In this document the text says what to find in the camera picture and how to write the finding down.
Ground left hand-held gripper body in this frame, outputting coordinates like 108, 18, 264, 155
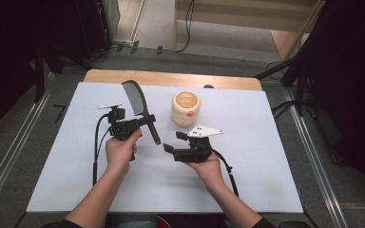
98, 102, 141, 143

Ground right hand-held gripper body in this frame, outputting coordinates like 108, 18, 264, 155
172, 124, 223, 164

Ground black comb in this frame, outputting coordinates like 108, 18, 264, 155
121, 80, 162, 146

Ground person's right hand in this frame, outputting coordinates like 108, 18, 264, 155
185, 152, 226, 188

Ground person's left hand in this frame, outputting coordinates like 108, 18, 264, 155
105, 128, 143, 174

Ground cream ribbed cup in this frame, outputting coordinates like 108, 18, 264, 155
170, 90, 202, 127

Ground wooden table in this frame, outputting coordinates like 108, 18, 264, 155
84, 69, 263, 92

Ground white board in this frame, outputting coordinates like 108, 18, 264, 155
26, 82, 304, 214

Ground person's dark clothing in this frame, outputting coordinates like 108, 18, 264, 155
41, 213, 313, 228

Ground black metal stand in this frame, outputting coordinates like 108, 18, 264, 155
32, 41, 93, 104

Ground black cabinet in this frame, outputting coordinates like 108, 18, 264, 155
74, 0, 113, 60

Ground black tripod stand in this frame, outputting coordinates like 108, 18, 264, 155
255, 47, 317, 117

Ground light wooden shelf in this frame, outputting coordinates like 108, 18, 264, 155
172, 0, 327, 63

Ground left hand-held gripper cable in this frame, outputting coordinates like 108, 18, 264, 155
92, 113, 112, 186

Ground hand-held gripper cable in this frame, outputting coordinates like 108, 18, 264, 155
211, 148, 240, 198
92, 113, 112, 186

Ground right hand-held gripper cable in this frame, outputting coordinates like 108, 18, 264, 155
211, 148, 240, 198

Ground black floor cables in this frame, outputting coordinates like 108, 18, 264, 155
270, 100, 298, 122

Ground metal floor rail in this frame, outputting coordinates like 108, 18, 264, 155
281, 86, 350, 228
0, 72, 56, 219

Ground black hanging cable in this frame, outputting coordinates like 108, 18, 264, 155
174, 0, 195, 53

